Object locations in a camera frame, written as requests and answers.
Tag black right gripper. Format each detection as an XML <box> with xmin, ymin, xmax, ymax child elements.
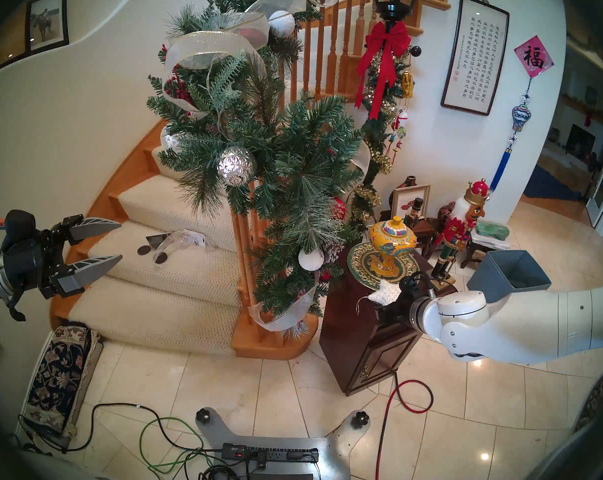
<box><xmin>381</xmin><ymin>283</ymin><xmax>418</xmax><ymax>328</ymax></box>

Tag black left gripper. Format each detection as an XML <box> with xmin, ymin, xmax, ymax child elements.
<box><xmin>1</xmin><ymin>215</ymin><xmax>123</xmax><ymax>300</ymax></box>

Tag white glitter star ornament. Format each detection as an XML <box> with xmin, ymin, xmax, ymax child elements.
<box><xmin>356</xmin><ymin>279</ymin><xmax>402</xmax><ymax>307</ymax></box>

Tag white glitter ball ornament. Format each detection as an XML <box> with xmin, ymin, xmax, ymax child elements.
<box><xmin>298</xmin><ymin>248</ymin><xmax>325</xmax><ymax>272</ymax></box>

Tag silver faceted ball ornament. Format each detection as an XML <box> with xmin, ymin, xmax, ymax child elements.
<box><xmin>217</xmin><ymin>146</ymin><xmax>257</xmax><ymax>186</ymax></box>

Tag large white ball ornament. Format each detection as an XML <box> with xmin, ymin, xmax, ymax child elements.
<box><xmin>268</xmin><ymin>10</ymin><xmax>296</xmax><ymax>39</ymax></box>

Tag dark wood cabinet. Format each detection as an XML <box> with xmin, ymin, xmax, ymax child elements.
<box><xmin>319</xmin><ymin>251</ymin><xmax>457</xmax><ymax>396</ymax></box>

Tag green gold round plate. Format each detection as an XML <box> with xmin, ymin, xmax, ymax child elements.
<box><xmin>346</xmin><ymin>241</ymin><xmax>421</xmax><ymax>291</ymax></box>

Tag yellow porcelain lidded jar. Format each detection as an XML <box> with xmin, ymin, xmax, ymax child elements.
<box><xmin>368</xmin><ymin>216</ymin><xmax>418</xmax><ymax>279</ymax></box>

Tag clear safety glasses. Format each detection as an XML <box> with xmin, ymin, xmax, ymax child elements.
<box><xmin>137</xmin><ymin>230</ymin><xmax>207</xmax><ymax>265</ymax></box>

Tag tall red crowned nutcracker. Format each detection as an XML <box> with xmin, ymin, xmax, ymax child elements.
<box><xmin>430</xmin><ymin>179</ymin><xmax>491</xmax><ymax>285</ymax></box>

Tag small black-hat nutcracker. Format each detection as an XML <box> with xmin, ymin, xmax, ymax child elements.
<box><xmin>405</xmin><ymin>197</ymin><xmax>426</xmax><ymax>229</ymax></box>

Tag carpeted wooden staircase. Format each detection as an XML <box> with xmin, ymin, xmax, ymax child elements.
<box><xmin>49</xmin><ymin>0</ymin><xmax>477</xmax><ymax>361</ymax></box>

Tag dark red cloisonne jar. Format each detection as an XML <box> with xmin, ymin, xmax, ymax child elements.
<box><xmin>436</xmin><ymin>201</ymin><xmax>457</xmax><ymax>230</ymax></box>

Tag blue grey square bin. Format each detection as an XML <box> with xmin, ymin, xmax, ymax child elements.
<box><xmin>466</xmin><ymin>250</ymin><xmax>552</xmax><ymax>305</ymax></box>

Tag green jade carving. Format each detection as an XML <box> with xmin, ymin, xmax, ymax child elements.
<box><xmin>475</xmin><ymin>221</ymin><xmax>510</xmax><ymax>241</ymax></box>

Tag dark red vase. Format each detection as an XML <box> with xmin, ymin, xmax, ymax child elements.
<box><xmin>389</xmin><ymin>175</ymin><xmax>417</xmax><ymax>207</ymax></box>

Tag folded patterned rug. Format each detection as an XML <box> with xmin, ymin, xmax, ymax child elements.
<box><xmin>19</xmin><ymin>321</ymin><xmax>104</xmax><ymax>437</ymax></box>

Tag green pine garland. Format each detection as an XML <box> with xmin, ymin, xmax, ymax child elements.
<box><xmin>146</xmin><ymin>0</ymin><xmax>377</xmax><ymax>330</ymax></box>

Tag black power strip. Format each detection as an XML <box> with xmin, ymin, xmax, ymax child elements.
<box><xmin>221</xmin><ymin>443</ymin><xmax>320</xmax><ymax>464</ymax></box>

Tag framed horse photo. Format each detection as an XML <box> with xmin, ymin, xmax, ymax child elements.
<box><xmin>25</xmin><ymin>0</ymin><xmax>70</xmax><ymax>55</ymax></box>

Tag sheer white gold-edged ribbon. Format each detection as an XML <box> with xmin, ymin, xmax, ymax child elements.
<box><xmin>160</xmin><ymin>0</ymin><xmax>372</xmax><ymax>332</ymax></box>

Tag red velvet bow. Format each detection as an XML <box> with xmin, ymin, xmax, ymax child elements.
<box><xmin>355</xmin><ymin>20</ymin><xmax>412</xmax><ymax>121</ymax></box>

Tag framed calligraphy scroll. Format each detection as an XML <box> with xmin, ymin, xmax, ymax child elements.
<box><xmin>440</xmin><ymin>0</ymin><xmax>510</xmax><ymax>116</ymax></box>

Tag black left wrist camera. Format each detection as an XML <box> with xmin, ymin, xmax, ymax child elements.
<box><xmin>0</xmin><ymin>210</ymin><xmax>36</xmax><ymax>242</ymax></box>

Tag small white picture frame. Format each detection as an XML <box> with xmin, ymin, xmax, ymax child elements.
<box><xmin>390</xmin><ymin>185</ymin><xmax>431</xmax><ymax>220</ymax></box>

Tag red black cable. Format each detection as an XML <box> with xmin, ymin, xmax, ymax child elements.
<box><xmin>375</xmin><ymin>373</ymin><xmax>435</xmax><ymax>480</ymax></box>

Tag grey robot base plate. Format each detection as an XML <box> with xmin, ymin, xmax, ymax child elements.
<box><xmin>195</xmin><ymin>408</ymin><xmax>371</xmax><ymax>480</ymax></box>

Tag black floor cable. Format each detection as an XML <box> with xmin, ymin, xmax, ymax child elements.
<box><xmin>11</xmin><ymin>403</ymin><xmax>227</xmax><ymax>455</ymax></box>

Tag colourful paper crane string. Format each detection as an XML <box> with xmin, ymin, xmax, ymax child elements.
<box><xmin>385</xmin><ymin>109</ymin><xmax>408</xmax><ymax>157</ymax></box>

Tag green cable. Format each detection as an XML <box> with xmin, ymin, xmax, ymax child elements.
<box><xmin>140</xmin><ymin>416</ymin><xmax>205</xmax><ymax>475</ymax></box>

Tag dark wooden picture frame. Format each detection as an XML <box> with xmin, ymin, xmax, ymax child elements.
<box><xmin>0</xmin><ymin>4</ymin><xmax>30</xmax><ymax>72</ymax></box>

